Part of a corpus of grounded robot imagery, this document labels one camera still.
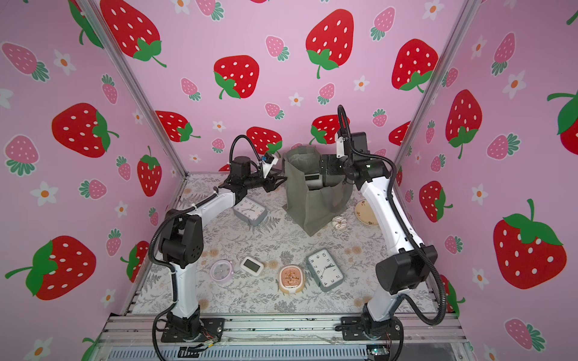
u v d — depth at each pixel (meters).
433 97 0.90
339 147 0.69
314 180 0.98
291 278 0.82
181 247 0.54
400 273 0.43
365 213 1.06
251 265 0.86
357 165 0.55
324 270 0.85
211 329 0.73
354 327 0.74
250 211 1.02
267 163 0.80
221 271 0.84
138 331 0.75
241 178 0.76
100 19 0.70
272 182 0.84
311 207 0.86
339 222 1.00
